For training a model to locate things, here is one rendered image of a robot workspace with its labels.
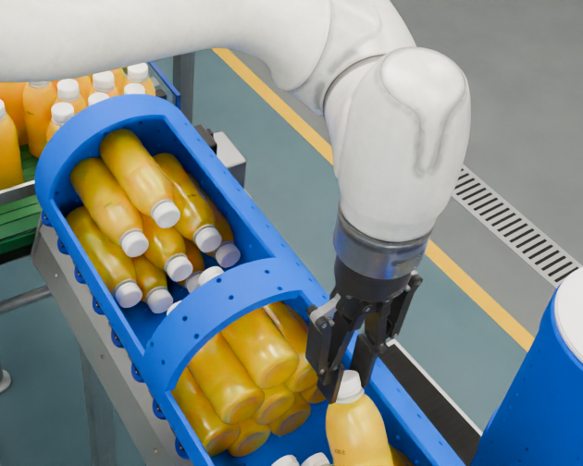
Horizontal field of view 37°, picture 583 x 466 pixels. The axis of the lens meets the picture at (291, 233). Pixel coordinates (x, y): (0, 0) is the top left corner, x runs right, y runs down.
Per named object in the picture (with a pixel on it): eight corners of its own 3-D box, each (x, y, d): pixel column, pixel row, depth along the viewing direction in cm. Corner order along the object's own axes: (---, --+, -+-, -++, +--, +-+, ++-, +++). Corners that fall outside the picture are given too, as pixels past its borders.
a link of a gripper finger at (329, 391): (345, 367, 95) (340, 370, 94) (335, 402, 100) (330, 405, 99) (329, 347, 96) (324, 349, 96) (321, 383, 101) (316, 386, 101)
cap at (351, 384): (342, 382, 104) (339, 368, 103) (368, 385, 101) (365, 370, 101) (322, 397, 101) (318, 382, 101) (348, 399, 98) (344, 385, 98)
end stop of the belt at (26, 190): (-16, 211, 157) (-19, 199, 155) (-18, 208, 157) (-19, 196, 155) (183, 149, 174) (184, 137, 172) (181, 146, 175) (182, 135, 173)
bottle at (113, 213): (114, 171, 148) (160, 239, 138) (80, 195, 148) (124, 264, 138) (95, 148, 143) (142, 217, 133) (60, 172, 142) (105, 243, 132)
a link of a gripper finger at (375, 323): (358, 275, 90) (370, 268, 90) (360, 330, 99) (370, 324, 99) (380, 300, 88) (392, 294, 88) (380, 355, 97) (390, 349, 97)
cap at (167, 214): (149, 221, 134) (154, 229, 133) (157, 202, 132) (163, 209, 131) (170, 221, 137) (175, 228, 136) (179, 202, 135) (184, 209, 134)
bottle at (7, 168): (31, 187, 169) (19, 116, 157) (-4, 200, 166) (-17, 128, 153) (15, 166, 173) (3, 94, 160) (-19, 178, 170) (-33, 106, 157)
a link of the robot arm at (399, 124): (462, 243, 78) (417, 146, 86) (511, 105, 67) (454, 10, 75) (345, 253, 76) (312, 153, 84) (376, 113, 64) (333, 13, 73)
